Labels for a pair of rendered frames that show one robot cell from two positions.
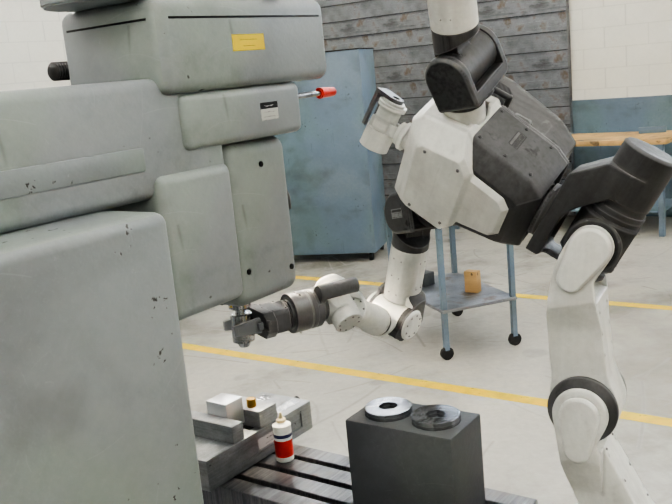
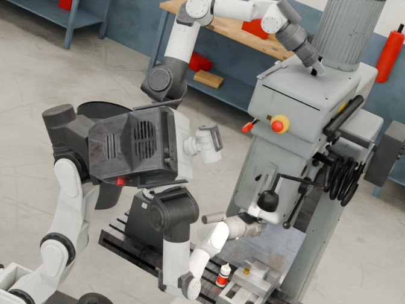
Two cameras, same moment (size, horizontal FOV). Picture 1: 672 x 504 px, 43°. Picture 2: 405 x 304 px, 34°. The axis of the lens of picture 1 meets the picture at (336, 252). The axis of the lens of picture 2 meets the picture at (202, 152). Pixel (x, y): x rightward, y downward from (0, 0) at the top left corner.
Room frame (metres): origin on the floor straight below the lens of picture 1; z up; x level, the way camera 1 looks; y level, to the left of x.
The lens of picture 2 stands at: (3.77, -0.76, 2.58)
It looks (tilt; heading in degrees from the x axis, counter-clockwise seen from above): 27 degrees down; 162
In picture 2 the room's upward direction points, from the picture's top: 18 degrees clockwise
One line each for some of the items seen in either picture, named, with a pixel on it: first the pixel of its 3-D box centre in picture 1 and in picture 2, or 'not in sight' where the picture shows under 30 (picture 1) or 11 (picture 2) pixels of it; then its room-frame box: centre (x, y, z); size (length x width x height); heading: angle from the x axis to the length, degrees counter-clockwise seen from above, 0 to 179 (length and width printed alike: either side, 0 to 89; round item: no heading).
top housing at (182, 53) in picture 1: (203, 47); (307, 93); (1.73, 0.22, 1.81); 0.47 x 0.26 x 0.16; 143
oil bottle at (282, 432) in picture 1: (282, 435); (224, 273); (1.75, 0.15, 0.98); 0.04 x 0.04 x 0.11
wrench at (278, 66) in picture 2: not in sight; (271, 70); (1.81, 0.03, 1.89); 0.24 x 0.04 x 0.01; 144
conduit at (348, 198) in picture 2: not in sight; (339, 177); (1.65, 0.53, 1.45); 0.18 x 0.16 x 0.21; 143
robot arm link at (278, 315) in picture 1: (281, 316); (239, 226); (1.79, 0.13, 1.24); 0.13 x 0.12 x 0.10; 28
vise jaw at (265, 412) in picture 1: (243, 410); (251, 282); (1.83, 0.24, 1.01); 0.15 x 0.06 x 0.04; 53
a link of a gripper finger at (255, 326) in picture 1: (248, 328); not in sight; (1.71, 0.19, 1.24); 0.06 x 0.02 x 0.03; 118
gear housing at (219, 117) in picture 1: (201, 116); (297, 122); (1.71, 0.24, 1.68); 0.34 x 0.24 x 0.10; 143
